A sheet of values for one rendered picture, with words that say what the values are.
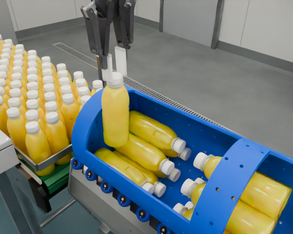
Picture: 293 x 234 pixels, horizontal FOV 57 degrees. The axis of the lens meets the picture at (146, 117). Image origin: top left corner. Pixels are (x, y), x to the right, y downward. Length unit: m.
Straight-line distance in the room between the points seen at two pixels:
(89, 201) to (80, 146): 0.26
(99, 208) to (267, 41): 3.61
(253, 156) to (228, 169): 0.06
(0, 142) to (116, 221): 0.42
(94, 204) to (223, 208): 0.51
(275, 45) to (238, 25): 0.61
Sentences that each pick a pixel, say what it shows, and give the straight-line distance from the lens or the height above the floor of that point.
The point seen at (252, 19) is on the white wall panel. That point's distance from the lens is 4.23.
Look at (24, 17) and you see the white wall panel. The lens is 5.34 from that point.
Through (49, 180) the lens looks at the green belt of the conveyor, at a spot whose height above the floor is 0.90.
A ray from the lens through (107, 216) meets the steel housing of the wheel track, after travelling 0.93.
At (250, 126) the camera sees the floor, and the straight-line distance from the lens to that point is 2.86.
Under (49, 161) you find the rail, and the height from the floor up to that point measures 0.97.
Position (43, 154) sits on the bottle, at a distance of 0.97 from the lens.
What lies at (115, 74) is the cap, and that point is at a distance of 0.66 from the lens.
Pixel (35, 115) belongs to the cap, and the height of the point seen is 1.10.
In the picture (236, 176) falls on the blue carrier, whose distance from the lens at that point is 0.56.
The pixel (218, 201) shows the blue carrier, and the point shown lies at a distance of 0.56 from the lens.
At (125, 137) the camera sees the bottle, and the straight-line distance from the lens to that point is 0.73.
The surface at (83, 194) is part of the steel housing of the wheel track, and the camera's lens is 0.99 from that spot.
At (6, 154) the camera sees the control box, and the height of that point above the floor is 1.06.
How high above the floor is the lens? 1.62
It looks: 35 degrees down
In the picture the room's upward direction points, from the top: straight up
